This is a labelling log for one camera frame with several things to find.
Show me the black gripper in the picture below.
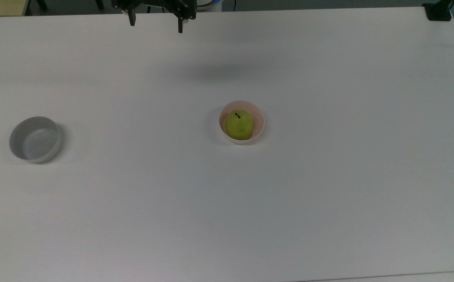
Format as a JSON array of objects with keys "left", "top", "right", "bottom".
[{"left": 111, "top": 0, "right": 197, "bottom": 34}]

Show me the green pear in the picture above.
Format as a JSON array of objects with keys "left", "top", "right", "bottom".
[{"left": 225, "top": 110, "right": 255, "bottom": 140}]

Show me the pink bowl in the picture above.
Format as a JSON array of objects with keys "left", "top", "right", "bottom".
[{"left": 218, "top": 100, "right": 265, "bottom": 145}]

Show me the grey bowl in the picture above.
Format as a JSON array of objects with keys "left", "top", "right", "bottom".
[{"left": 9, "top": 116, "right": 62, "bottom": 164}]

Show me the black corner table clamp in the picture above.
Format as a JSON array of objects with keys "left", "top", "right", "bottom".
[{"left": 422, "top": 0, "right": 454, "bottom": 22}]

